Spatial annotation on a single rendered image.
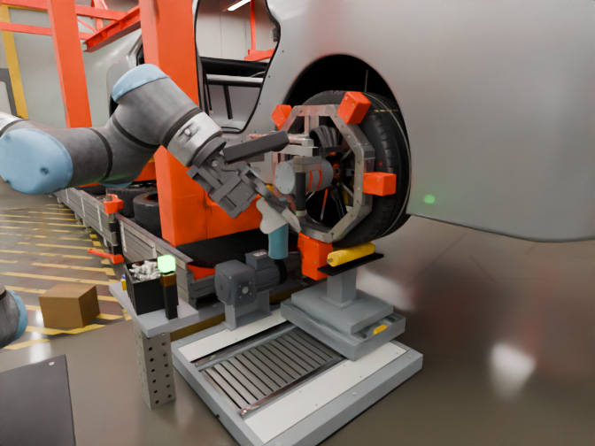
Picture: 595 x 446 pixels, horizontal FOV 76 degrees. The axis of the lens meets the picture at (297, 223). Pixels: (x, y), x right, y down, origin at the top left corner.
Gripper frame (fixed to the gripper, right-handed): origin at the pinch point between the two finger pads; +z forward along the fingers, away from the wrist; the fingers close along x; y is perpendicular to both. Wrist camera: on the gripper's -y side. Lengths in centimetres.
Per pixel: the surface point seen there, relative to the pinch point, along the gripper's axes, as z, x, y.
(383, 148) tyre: 12, -65, -44
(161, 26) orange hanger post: -80, -89, -22
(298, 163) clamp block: -6, -59, -17
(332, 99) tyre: -13, -83, -48
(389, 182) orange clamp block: 21, -59, -35
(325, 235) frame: 23, -84, -8
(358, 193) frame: 17, -67, -26
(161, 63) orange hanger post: -71, -91, -12
